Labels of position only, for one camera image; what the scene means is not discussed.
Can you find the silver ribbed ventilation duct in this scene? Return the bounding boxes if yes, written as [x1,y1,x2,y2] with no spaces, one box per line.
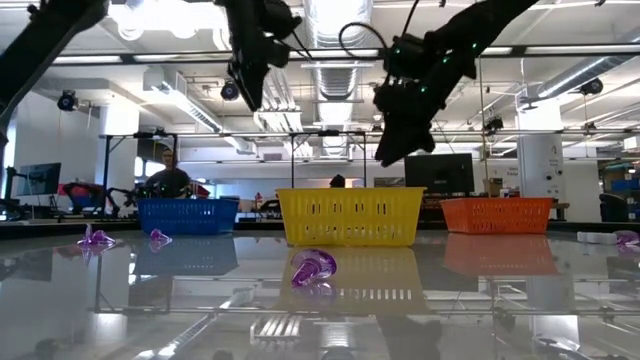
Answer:
[302,0,375,157]

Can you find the black monitor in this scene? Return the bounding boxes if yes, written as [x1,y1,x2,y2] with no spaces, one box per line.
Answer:
[403,152,476,196]

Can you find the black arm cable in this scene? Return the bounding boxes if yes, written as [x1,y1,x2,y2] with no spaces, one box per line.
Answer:
[287,27,315,62]
[338,0,421,59]

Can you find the horizontal overhead beam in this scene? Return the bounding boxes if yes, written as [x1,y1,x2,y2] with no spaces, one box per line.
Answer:
[49,44,640,65]

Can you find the yellow plastic basket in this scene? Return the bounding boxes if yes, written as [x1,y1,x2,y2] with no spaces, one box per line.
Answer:
[275,187,427,248]

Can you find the black metal rack frame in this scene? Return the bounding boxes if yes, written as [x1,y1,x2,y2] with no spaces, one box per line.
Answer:
[99,128,370,217]

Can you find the white round column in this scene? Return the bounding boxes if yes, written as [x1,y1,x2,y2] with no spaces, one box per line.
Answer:
[516,98,566,199]

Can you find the red and black robot equipment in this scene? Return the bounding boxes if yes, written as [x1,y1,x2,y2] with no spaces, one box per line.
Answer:
[0,178,137,224]

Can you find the thin hanging cable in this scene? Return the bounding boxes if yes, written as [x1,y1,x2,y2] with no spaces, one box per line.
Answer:
[475,54,490,200]

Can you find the black office chair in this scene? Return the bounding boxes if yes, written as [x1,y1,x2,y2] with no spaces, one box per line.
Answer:
[598,192,630,223]

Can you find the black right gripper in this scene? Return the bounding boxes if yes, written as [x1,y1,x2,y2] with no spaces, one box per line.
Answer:
[373,74,449,169]

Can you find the white ceiling pipes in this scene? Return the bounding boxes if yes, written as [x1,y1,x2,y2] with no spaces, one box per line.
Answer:
[214,0,307,135]

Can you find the slanted silver duct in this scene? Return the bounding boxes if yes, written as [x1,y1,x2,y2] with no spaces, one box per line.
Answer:
[535,52,640,100]

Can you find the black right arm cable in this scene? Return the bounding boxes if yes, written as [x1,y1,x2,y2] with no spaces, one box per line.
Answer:
[338,0,421,59]

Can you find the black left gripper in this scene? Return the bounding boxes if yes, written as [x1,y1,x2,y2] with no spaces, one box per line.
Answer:
[214,0,304,113]

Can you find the blue plastic basket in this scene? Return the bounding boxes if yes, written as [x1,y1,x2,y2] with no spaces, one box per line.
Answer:
[135,197,241,237]

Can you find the dark monitor on arm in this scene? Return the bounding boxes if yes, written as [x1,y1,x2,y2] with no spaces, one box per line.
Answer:
[16,161,63,198]

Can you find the white rectangular duct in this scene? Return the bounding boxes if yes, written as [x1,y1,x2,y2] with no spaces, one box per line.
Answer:
[141,66,257,156]

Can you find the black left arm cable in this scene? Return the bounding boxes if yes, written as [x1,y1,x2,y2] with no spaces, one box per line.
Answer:
[287,27,315,62]

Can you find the orange plastic basket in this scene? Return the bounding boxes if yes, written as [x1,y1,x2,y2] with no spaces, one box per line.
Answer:
[439,196,555,236]

